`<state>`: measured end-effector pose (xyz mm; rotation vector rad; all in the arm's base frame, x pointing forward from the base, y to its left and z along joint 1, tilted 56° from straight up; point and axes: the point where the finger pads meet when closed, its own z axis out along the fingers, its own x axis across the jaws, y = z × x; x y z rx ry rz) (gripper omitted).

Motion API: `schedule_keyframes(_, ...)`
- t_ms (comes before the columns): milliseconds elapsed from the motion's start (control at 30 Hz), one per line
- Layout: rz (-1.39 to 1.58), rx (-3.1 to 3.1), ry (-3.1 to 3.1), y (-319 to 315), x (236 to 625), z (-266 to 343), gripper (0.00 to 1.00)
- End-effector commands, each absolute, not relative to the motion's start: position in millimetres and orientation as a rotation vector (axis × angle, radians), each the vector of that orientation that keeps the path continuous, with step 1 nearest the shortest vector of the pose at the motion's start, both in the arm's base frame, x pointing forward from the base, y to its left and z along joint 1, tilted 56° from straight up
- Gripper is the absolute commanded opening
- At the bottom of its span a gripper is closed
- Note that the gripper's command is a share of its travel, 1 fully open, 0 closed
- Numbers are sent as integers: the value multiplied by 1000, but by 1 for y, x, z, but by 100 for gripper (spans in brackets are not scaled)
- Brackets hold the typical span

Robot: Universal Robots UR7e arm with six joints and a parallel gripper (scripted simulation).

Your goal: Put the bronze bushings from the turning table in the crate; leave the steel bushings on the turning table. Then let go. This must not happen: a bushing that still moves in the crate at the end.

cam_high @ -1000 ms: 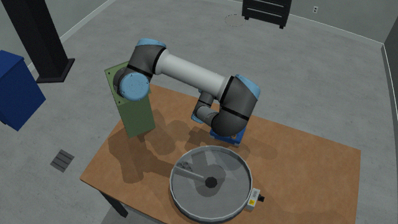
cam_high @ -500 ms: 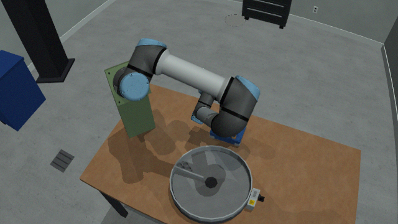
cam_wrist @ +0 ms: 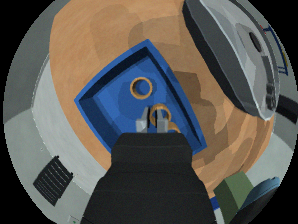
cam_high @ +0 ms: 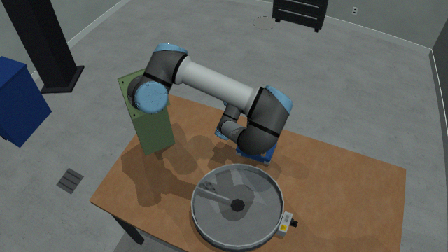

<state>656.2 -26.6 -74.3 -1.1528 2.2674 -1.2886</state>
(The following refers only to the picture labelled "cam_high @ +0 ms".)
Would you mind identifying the blue crate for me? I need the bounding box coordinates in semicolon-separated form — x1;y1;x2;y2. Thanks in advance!
236;144;276;165

